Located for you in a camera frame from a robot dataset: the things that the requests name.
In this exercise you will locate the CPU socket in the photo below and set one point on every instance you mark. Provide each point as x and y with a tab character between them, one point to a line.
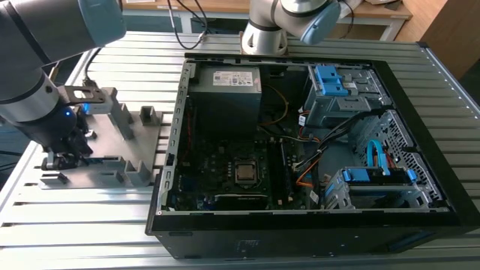
235	171

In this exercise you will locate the wooden desk white frame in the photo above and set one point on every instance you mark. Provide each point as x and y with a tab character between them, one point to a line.
375	14

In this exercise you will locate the black camera bracket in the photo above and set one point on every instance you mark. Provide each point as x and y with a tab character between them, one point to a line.
67	94

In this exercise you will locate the silver CPU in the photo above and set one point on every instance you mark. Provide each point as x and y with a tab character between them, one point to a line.
246	171

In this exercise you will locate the green motherboard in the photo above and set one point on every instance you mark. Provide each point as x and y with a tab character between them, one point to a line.
210	168

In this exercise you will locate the hard disk in blue carrier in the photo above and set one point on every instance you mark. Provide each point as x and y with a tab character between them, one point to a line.
361	175

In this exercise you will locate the blue plastic drive bracket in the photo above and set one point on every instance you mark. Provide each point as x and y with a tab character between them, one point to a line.
338	89
326	74

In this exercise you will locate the black open PC case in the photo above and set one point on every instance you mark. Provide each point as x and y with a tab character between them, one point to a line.
301	233

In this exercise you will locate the silver lower disk bay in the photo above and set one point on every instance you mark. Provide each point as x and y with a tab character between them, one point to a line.
375	197

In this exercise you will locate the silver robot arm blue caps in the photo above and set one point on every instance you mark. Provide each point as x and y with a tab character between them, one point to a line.
30	33

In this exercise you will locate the grey plastic parts rack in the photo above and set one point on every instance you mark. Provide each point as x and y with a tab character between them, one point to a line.
113	146

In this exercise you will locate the brown wooden cabinet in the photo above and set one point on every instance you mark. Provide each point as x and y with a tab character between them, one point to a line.
450	33

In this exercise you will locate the black graphics card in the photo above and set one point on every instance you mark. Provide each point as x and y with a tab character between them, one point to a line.
241	201

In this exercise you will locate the silver power supply unit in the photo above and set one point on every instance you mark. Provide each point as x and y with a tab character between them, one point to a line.
225	107

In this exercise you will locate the silver metal disk bay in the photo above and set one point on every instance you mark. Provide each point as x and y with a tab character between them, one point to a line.
338	109

